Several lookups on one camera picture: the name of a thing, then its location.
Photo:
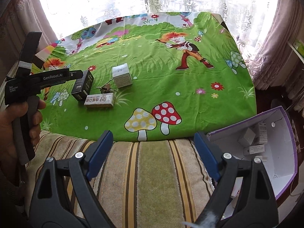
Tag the white box red text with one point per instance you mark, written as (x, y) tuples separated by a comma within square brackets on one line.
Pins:
[(100, 100)]

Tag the pink drape curtain right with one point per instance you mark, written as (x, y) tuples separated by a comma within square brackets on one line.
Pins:
[(273, 54)]

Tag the small white cube box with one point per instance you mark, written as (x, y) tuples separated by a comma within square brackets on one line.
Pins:
[(121, 76)]

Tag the person left hand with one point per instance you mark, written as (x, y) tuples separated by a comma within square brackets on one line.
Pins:
[(9, 154)]

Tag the pink binder clip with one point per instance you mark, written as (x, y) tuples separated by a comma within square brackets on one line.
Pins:
[(106, 89)]

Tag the pink drape curtain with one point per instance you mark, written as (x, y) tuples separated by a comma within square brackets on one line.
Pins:
[(18, 18), (273, 54)]

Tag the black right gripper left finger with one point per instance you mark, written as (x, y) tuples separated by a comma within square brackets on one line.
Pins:
[(63, 195)]

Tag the black rectangular box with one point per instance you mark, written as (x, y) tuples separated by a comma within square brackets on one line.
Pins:
[(82, 87)]

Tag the green cartoon tablecloth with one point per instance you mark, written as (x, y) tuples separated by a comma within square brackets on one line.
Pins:
[(187, 75)]

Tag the white lace curtain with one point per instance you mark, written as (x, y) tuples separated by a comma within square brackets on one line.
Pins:
[(247, 20)]

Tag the purple white storage box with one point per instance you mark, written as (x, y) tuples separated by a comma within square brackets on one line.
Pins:
[(270, 137)]

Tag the pink drape curtain left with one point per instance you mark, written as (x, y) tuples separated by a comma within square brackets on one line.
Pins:
[(18, 18)]

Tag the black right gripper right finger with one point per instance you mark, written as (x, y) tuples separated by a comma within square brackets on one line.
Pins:
[(243, 196)]

